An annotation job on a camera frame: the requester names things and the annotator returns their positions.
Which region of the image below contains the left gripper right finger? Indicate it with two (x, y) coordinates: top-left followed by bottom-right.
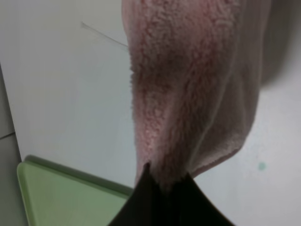
(168, 174), (233, 226)

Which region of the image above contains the pink fluffy towel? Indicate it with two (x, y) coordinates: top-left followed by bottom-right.
(122, 0), (301, 194)

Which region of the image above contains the green plastic tray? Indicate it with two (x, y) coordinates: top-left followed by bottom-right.
(16, 155), (132, 226)

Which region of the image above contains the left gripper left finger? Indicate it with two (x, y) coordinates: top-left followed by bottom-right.
(109, 163), (168, 226)

